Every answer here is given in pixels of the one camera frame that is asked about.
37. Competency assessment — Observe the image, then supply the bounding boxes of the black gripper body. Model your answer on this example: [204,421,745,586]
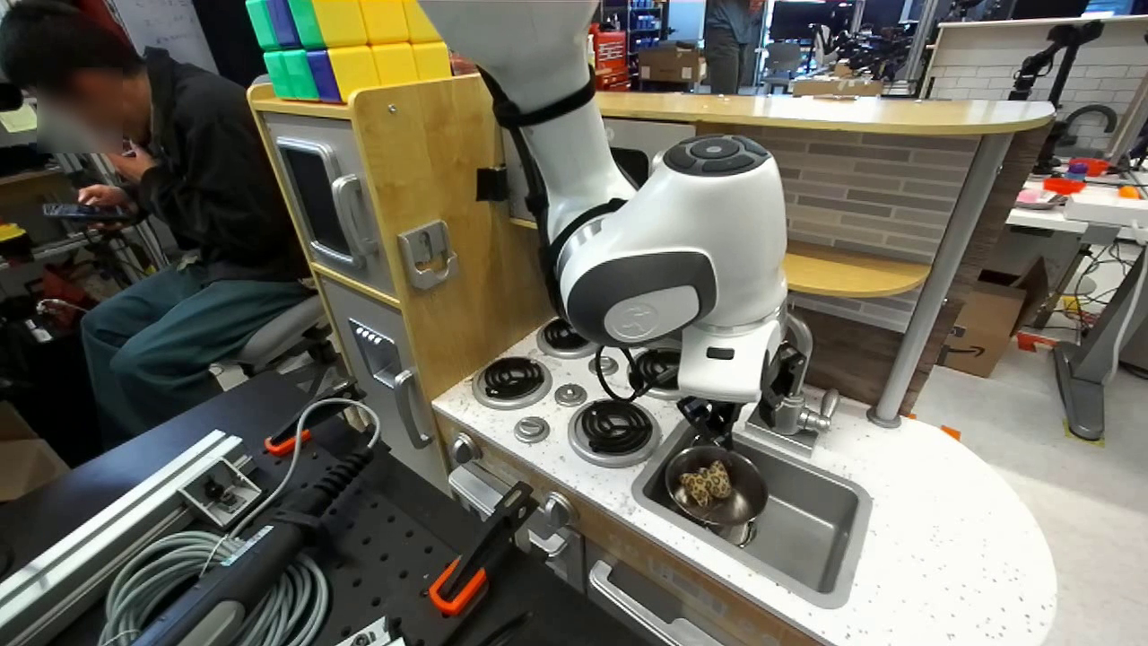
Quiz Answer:
[677,394,745,444]

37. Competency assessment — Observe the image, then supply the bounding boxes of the small tan stuffed animal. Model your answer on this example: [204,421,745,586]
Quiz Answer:
[666,458,738,511]

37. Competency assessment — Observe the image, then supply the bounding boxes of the small steel pot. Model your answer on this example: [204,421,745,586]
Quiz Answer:
[662,439,772,538]

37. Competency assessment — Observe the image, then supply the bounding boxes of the grey toy faucet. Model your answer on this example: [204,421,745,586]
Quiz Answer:
[750,312,843,444]

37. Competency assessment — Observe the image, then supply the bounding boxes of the steel toy sink basin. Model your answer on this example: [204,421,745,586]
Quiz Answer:
[627,411,877,609]

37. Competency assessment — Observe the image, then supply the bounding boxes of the wooden toy play kitchen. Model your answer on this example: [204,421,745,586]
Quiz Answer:
[245,67,1063,646]

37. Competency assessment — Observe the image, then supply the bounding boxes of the brown cardboard box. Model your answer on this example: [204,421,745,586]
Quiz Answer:
[935,254,1050,382]

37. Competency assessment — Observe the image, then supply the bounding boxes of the silver metal hook plate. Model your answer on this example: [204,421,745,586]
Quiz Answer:
[394,216,460,295]

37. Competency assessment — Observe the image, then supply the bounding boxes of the standing person in dark clothes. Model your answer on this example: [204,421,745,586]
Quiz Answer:
[700,0,772,96]

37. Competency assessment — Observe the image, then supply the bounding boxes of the red canister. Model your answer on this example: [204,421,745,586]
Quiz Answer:
[591,24,634,91]

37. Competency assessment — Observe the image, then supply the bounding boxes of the grey desk leg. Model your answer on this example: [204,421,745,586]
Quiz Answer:
[1050,237,1148,444]

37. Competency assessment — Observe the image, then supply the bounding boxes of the small orange tipped clamp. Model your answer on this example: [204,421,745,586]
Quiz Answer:
[263,421,321,466]

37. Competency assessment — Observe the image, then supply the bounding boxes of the white cluttered desk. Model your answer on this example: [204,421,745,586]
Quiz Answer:
[1000,177,1148,244]

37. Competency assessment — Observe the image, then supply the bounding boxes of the grey office chair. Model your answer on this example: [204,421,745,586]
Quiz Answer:
[210,291,336,394]

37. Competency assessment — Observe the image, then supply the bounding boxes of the yellow plastic storage bin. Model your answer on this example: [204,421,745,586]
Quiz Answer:
[408,39,460,81]
[369,39,425,91]
[397,0,444,47]
[327,42,389,99]
[357,0,416,47]
[312,0,377,50]

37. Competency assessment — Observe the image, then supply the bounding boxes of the tile pattern board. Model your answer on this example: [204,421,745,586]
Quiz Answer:
[916,11,1148,155]

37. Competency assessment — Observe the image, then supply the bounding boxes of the black tripod stand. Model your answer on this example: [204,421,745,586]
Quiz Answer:
[1006,14,1109,109]

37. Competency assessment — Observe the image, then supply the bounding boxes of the green plastic storage bin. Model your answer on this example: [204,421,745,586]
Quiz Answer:
[284,0,329,50]
[275,47,315,105]
[242,0,275,50]
[259,47,289,99]

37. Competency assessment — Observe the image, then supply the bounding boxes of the seated person in black hoodie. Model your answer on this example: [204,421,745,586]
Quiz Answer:
[0,0,315,440]

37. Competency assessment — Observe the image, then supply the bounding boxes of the aluminium extrusion profile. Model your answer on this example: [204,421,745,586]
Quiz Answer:
[0,426,245,639]

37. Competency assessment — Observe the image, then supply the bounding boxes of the grey metal mounting bracket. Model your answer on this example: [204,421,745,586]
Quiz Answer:
[444,458,591,592]

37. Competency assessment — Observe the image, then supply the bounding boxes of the black bar clamp orange handle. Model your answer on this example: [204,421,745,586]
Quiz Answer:
[425,476,543,623]

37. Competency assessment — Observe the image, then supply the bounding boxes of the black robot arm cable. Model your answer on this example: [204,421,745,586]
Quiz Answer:
[479,67,662,410]

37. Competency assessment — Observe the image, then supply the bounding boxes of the grey oven door with handle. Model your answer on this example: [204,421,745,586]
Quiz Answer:
[321,277,443,458]

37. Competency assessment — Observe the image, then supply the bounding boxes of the thin white cable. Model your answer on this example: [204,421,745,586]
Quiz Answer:
[279,394,389,483]

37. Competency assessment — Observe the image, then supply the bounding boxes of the coiled grey cables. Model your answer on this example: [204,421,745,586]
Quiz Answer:
[129,439,394,646]

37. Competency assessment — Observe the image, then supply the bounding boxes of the small metal bracket plate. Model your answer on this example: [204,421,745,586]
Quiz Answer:
[175,458,268,531]

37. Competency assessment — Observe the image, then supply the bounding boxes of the grey coiled cable bundle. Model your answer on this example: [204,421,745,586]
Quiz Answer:
[98,529,335,646]

